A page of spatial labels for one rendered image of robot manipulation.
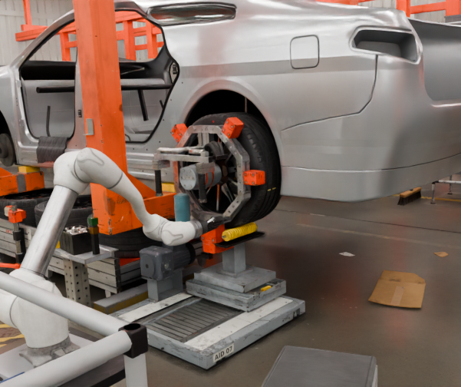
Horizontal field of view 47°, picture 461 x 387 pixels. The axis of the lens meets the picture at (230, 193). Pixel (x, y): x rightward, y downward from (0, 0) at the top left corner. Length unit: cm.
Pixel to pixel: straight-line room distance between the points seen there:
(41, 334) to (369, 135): 163
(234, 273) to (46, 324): 141
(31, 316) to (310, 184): 145
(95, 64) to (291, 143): 114
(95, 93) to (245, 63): 83
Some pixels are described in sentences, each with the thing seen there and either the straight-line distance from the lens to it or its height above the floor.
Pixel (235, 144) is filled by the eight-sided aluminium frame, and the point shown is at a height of 102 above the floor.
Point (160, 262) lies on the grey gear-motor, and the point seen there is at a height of 35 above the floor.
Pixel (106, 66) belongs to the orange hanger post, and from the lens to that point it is 307.
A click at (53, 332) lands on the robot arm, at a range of 210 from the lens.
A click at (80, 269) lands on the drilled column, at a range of 321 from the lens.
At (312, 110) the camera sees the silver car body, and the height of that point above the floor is 119.
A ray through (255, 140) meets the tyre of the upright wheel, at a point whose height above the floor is 104.
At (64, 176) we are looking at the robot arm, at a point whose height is 98.
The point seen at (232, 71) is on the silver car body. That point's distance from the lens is 298.
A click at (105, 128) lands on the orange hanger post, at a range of 305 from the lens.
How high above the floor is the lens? 129
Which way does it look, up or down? 11 degrees down
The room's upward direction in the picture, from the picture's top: 3 degrees counter-clockwise
